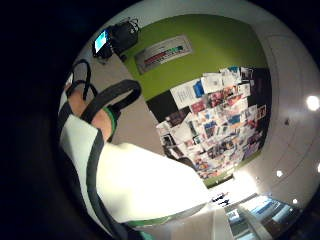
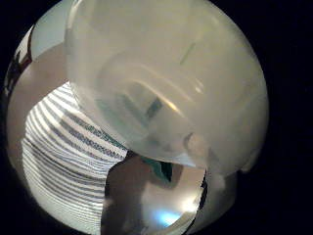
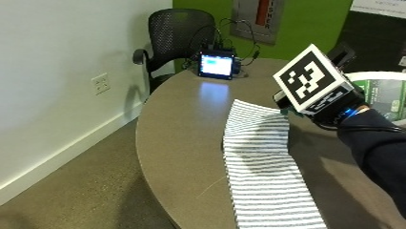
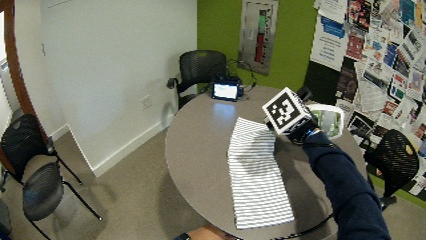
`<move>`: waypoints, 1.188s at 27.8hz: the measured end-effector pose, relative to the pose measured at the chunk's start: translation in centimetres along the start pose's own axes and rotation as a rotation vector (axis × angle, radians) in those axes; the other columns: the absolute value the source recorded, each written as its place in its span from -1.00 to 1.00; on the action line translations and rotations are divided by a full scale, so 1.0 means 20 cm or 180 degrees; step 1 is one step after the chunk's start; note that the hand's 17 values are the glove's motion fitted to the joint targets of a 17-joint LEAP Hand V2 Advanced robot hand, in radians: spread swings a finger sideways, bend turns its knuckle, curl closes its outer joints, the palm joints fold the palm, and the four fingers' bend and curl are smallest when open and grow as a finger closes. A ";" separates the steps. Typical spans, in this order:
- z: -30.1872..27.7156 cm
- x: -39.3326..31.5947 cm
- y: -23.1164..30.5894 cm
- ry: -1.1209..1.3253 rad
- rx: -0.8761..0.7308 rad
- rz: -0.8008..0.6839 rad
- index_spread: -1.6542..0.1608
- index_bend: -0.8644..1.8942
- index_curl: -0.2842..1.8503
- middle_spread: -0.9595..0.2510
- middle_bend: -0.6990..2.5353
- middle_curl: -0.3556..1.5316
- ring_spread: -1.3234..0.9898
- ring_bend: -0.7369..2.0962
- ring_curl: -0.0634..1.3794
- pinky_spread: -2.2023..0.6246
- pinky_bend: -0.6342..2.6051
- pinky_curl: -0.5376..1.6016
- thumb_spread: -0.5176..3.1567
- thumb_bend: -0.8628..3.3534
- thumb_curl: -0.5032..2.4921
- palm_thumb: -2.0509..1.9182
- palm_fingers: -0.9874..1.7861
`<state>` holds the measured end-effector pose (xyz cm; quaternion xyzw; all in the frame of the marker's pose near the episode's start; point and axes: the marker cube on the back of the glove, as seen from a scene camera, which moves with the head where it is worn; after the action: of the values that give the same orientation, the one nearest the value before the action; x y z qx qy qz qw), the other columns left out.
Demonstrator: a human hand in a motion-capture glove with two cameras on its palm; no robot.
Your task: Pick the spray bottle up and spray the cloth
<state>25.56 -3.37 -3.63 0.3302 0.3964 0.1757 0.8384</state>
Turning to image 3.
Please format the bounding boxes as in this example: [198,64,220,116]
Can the black mesh office chair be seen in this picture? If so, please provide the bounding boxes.
[132,8,218,95]

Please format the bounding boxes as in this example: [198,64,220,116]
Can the white marker cube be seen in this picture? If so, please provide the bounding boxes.
[272,43,356,115]

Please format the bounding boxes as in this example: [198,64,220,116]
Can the black cables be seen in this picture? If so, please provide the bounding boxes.
[184,17,263,78]

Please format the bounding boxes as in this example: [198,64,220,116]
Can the small black screen device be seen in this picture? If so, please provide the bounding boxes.
[198,48,243,81]

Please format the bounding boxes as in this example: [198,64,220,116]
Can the white round bin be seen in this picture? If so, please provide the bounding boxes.
[343,71,406,128]

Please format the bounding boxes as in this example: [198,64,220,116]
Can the green printed box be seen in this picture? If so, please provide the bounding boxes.
[353,78,406,122]

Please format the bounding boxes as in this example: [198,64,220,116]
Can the white wall poster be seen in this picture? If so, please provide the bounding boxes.
[349,0,406,20]

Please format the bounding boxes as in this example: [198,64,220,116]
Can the grey striped cloth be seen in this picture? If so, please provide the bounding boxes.
[223,98,329,229]

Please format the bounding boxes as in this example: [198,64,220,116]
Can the white wall outlet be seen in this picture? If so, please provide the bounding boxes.
[91,73,112,96]

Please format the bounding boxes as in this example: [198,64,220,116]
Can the black glove cable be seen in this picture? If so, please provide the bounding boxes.
[316,122,406,134]

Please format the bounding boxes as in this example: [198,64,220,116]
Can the metal wall cabinet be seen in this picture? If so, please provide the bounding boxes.
[231,0,287,45]

